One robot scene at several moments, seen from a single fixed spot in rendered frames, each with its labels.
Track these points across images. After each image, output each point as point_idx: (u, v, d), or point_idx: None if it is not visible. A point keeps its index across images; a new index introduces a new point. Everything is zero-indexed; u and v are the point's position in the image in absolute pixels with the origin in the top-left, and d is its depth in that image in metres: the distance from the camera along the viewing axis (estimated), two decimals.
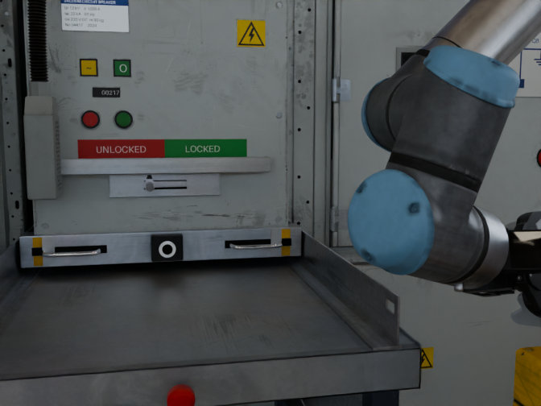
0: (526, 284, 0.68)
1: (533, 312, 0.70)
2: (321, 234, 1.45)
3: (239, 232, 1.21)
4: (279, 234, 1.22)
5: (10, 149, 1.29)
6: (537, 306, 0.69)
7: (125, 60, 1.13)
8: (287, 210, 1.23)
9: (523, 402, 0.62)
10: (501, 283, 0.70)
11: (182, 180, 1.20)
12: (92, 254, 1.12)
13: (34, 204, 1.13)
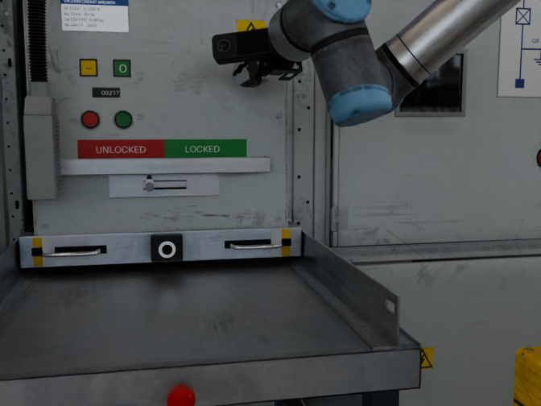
0: None
1: None
2: (321, 234, 1.45)
3: (239, 233, 1.21)
4: (279, 234, 1.22)
5: (10, 149, 1.29)
6: None
7: (124, 61, 1.13)
8: (287, 210, 1.23)
9: (523, 402, 0.62)
10: None
11: (182, 180, 1.20)
12: (92, 255, 1.12)
13: (33, 204, 1.13)
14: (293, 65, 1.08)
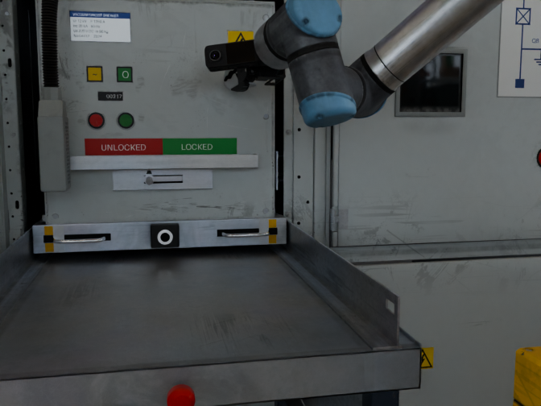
0: None
1: None
2: (321, 234, 1.45)
3: (230, 222, 1.34)
4: (266, 223, 1.35)
5: (10, 149, 1.29)
6: None
7: (126, 68, 1.27)
8: (274, 202, 1.36)
9: (523, 402, 0.62)
10: None
11: (179, 175, 1.33)
12: (97, 242, 1.25)
13: (45, 196, 1.27)
14: (277, 72, 1.21)
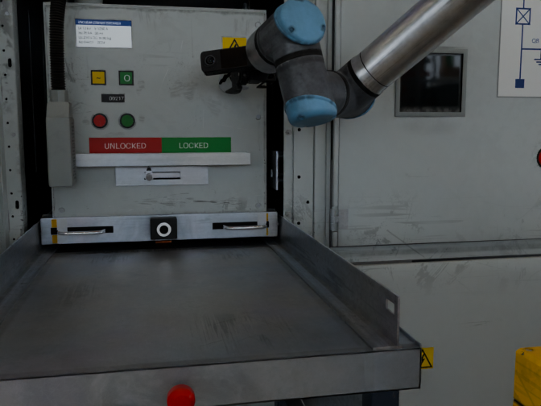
0: None
1: None
2: (321, 234, 1.45)
3: (225, 216, 1.43)
4: (265, 217, 1.45)
5: (10, 149, 1.29)
6: None
7: (128, 72, 1.36)
8: (266, 197, 1.46)
9: (523, 402, 0.62)
10: None
11: (176, 171, 1.42)
12: (98, 234, 1.34)
13: (52, 191, 1.36)
14: (268, 76, 1.31)
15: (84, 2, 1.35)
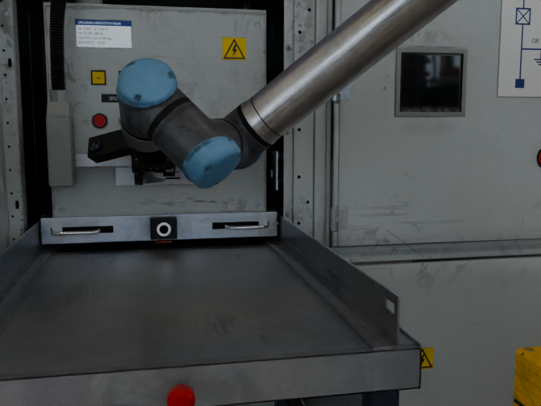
0: None
1: None
2: (321, 234, 1.45)
3: (225, 216, 1.43)
4: (266, 217, 1.45)
5: (10, 149, 1.29)
6: None
7: None
8: (266, 197, 1.46)
9: (523, 402, 0.62)
10: None
11: (176, 171, 1.43)
12: (93, 234, 1.34)
13: (52, 191, 1.36)
14: (171, 160, 1.15)
15: (84, 2, 1.35)
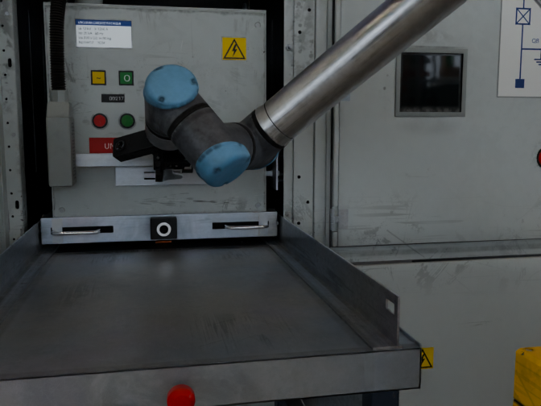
0: None
1: None
2: (321, 234, 1.45)
3: (225, 216, 1.43)
4: (266, 217, 1.45)
5: (10, 149, 1.29)
6: None
7: (128, 72, 1.36)
8: (266, 197, 1.46)
9: (523, 402, 0.62)
10: None
11: None
12: (93, 234, 1.34)
13: (52, 191, 1.36)
14: None
15: (84, 2, 1.35)
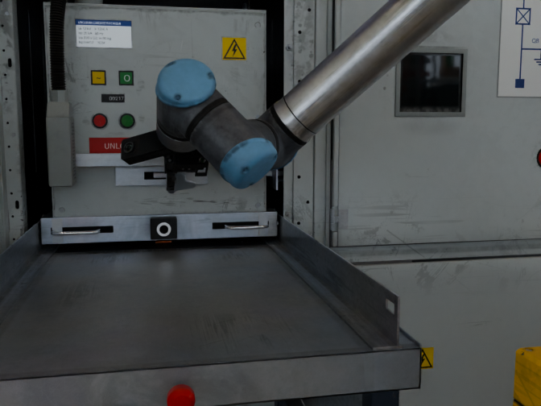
0: None
1: None
2: (321, 234, 1.45)
3: (225, 216, 1.43)
4: (266, 217, 1.45)
5: (10, 149, 1.29)
6: None
7: (128, 72, 1.36)
8: (266, 197, 1.46)
9: (523, 402, 0.62)
10: None
11: None
12: (93, 234, 1.34)
13: (52, 191, 1.36)
14: (203, 160, 1.16)
15: (84, 2, 1.35)
